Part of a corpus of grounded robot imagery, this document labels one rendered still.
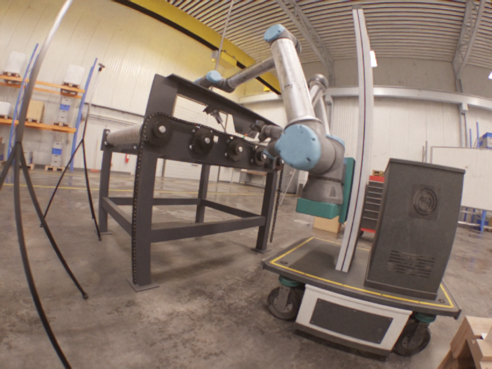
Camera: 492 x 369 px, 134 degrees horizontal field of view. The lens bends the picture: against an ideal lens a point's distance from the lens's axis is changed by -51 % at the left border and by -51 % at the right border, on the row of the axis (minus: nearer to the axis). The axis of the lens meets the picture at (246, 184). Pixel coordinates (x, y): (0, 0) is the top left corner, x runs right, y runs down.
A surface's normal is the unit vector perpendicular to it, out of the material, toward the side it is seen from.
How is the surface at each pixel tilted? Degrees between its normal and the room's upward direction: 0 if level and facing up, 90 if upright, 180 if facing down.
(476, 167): 90
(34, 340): 0
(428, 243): 90
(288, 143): 95
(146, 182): 90
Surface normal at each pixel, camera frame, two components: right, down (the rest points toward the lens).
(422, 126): -0.61, -0.05
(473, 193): -0.88, -0.11
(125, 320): 0.14, -0.99
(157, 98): 0.77, 0.14
